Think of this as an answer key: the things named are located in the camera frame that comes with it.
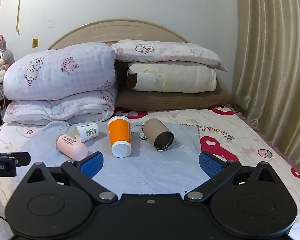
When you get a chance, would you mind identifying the yellow tape strip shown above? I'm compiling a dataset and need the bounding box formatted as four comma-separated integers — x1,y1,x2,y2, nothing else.
16,0,26,35

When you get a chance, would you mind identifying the orange paper cup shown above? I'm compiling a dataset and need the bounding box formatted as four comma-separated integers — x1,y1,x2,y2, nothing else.
107,116,132,158

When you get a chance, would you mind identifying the white cup with green print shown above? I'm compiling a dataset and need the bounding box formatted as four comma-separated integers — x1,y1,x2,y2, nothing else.
73,122,100,143

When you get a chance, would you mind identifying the folded pink quilt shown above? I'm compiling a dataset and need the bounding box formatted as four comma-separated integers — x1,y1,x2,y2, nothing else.
3,42,117,103
2,85,118,126

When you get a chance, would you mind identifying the brown paper cup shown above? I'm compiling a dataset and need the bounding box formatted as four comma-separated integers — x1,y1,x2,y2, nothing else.
142,119,175,152

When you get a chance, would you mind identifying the pink printed pillow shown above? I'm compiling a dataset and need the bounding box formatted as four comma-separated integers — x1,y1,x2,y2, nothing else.
110,39,227,72

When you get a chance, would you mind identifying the light blue mat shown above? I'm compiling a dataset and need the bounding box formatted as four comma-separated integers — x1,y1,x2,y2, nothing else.
22,121,201,196

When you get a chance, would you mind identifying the grey plush rabbit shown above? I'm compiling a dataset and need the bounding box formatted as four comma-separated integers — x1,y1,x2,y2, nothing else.
0,34,16,71

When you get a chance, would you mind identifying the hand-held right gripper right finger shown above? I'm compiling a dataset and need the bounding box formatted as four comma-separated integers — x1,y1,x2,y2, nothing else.
184,151,283,203

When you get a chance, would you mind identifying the beige curtain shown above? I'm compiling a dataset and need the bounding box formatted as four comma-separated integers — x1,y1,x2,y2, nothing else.
232,0,300,172

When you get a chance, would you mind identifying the beige headboard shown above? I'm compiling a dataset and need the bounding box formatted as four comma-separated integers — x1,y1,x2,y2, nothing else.
47,19,190,51

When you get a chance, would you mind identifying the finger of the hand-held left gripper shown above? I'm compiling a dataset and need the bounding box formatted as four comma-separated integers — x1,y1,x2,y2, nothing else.
0,152,31,167

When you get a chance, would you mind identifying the cream pillow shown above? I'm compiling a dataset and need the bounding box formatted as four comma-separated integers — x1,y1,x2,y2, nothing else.
126,62,217,93

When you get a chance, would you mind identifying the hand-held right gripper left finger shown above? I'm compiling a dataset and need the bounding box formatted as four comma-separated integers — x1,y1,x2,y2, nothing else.
20,151,118,205

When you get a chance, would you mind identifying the brown pillow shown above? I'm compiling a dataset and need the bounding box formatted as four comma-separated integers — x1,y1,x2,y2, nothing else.
114,83,232,111

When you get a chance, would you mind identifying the pink cup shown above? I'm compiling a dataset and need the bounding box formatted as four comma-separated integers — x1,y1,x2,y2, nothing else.
56,134,88,161

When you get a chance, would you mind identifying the white cable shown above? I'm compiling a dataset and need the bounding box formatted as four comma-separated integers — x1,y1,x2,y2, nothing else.
0,84,7,112

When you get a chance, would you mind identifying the printed bed sheet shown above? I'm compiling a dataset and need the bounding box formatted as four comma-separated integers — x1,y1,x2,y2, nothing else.
0,104,300,240

